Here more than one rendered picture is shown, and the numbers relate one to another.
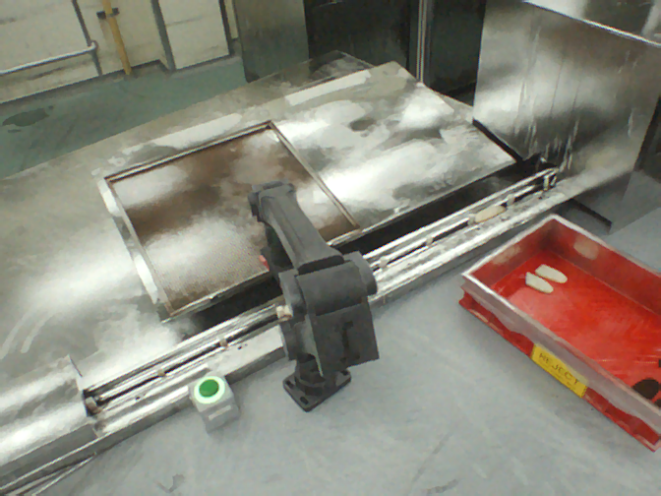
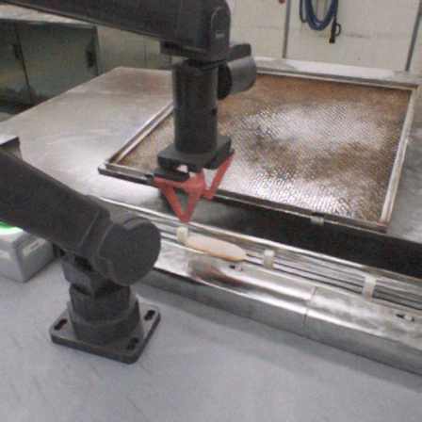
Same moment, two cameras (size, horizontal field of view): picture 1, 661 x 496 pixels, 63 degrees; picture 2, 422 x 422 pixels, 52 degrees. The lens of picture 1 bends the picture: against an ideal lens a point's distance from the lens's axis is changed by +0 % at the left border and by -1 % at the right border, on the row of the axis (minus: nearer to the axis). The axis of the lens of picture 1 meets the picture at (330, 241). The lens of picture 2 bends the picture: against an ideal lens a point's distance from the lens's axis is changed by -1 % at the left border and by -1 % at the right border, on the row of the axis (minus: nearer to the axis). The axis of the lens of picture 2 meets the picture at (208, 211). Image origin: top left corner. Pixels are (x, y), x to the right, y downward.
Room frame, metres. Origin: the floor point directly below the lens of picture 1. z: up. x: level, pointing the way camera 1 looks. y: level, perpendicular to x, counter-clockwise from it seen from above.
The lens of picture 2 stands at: (0.50, -0.34, 1.24)
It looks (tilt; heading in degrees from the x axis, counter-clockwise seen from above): 31 degrees down; 53
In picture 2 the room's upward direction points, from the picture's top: straight up
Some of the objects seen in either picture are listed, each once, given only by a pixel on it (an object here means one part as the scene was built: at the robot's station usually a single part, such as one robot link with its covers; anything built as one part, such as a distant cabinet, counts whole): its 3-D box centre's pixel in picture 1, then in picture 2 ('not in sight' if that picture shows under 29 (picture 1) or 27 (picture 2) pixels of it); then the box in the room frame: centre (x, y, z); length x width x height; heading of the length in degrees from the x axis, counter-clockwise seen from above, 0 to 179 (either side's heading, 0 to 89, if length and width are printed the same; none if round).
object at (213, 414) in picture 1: (214, 404); (22, 252); (0.59, 0.25, 0.84); 0.08 x 0.08 x 0.11; 28
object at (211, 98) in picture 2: (277, 225); (198, 85); (0.82, 0.10, 1.09); 0.07 x 0.06 x 0.07; 15
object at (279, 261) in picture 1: (282, 250); (195, 132); (0.81, 0.10, 1.03); 0.10 x 0.07 x 0.07; 28
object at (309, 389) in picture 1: (316, 371); (103, 305); (0.64, 0.05, 0.86); 0.12 x 0.09 x 0.08; 125
